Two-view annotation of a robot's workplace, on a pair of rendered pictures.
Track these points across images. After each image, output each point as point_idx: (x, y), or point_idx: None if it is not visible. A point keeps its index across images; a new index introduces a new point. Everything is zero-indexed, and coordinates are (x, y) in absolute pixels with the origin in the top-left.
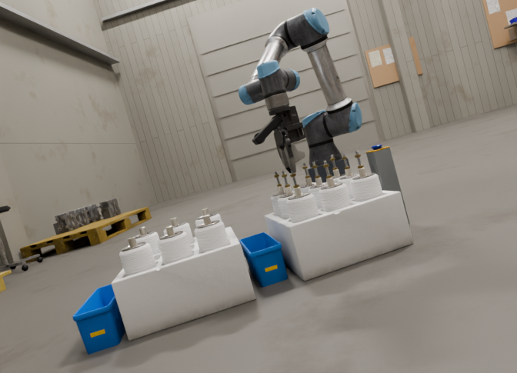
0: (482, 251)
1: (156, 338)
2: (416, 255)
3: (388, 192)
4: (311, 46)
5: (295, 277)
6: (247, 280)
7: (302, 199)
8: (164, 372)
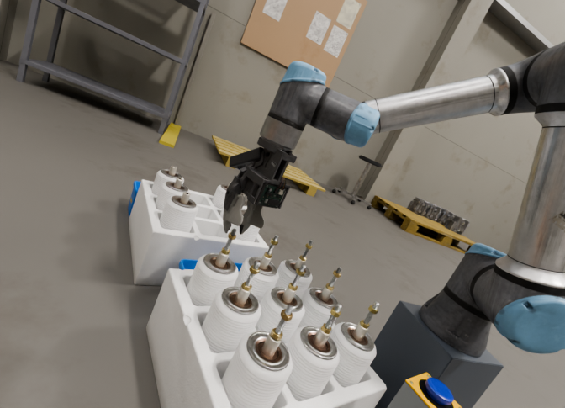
0: None
1: (115, 230)
2: None
3: None
4: (543, 113)
5: None
6: (139, 264)
7: (198, 264)
8: (29, 225)
